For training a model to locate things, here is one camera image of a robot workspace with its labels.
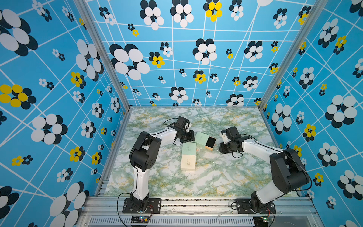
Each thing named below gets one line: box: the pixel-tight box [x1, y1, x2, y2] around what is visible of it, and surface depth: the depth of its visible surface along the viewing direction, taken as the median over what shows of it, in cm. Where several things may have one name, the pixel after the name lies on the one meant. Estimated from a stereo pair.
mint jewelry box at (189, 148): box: [181, 142, 197, 156], surface depth 94 cm
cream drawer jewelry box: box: [180, 154, 197, 171], surface depth 88 cm
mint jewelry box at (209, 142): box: [194, 131, 217, 151], surface depth 98 cm
